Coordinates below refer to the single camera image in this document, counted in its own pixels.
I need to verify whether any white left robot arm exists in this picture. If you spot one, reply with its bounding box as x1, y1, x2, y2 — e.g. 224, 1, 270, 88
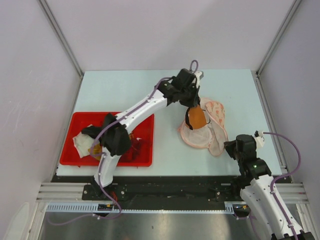
93, 68, 204, 200

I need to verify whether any red plastic bin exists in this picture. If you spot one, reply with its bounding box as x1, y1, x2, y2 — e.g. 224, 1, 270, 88
59, 112, 155, 167

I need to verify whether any right aluminium frame post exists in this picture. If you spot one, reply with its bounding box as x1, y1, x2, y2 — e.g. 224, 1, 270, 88
255, 0, 304, 77

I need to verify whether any black garment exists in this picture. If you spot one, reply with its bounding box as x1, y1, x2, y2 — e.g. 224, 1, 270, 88
81, 125, 103, 139

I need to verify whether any dark red garment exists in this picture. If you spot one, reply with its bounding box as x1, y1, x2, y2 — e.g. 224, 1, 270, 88
120, 137, 151, 163

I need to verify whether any left aluminium frame post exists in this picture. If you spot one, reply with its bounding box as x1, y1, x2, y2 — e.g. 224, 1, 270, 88
37, 0, 84, 79

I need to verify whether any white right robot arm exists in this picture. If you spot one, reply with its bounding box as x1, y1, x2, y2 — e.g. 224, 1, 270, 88
224, 131, 314, 240

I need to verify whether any white slotted cable duct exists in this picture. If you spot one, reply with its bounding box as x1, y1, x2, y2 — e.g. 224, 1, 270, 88
46, 202, 234, 214

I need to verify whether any yellow garment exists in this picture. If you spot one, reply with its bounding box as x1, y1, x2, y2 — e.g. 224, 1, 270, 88
87, 133, 135, 161

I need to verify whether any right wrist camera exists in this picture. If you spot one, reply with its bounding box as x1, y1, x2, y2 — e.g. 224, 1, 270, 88
253, 130, 265, 149

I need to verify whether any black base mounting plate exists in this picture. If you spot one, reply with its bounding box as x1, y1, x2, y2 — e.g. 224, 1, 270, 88
82, 175, 249, 202

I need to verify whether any white garment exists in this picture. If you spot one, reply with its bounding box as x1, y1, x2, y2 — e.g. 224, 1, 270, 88
72, 131, 95, 159

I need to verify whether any aluminium frame post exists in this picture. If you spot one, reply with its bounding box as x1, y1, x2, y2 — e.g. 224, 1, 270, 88
255, 0, 304, 77
37, 0, 84, 79

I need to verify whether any orange bra with black trim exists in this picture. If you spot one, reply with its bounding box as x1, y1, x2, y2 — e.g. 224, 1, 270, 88
184, 104, 211, 131

